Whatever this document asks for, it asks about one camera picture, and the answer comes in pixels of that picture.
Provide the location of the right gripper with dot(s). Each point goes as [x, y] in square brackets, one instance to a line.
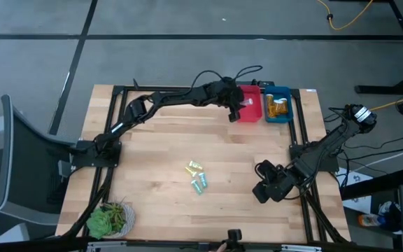
[283, 178]

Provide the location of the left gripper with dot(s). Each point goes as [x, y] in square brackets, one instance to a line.
[230, 92]

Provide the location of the clear bottle pink pills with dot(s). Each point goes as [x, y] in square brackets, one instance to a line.
[247, 102]

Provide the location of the orange medicine bottle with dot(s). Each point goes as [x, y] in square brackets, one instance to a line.
[284, 106]
[270, 106]
[278, 108]

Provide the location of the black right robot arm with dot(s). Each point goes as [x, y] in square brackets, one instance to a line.
[327, 143]

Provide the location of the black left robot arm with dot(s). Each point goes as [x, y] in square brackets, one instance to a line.
[173, 98]

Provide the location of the pink-red plastic bin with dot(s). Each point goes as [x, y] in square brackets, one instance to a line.
[250, 113]

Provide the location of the blue plastic bin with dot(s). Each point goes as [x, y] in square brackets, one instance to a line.
[278, 119]

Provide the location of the yellow-green medicine bottle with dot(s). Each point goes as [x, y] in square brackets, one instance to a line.
[196, 165]
[190, 171]

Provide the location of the person's hand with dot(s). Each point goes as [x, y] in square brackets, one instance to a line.
[219, 248]

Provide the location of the white printed paper sheet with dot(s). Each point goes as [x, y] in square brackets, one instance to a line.
[355, 182]

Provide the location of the orange drink bottle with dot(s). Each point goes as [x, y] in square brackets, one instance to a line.
[371, 220]

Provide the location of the potted green succulent plant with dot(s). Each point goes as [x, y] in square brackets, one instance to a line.
[108, 220]

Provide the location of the grey mesh office chair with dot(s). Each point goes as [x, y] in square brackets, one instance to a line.
[19, 168]

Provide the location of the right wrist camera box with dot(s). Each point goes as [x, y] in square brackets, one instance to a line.
[266, 171]

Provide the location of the black table-level camera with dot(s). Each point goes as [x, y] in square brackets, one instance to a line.
[234, 238]

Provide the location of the black aluminium table frame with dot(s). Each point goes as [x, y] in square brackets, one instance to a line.
[117, 90]

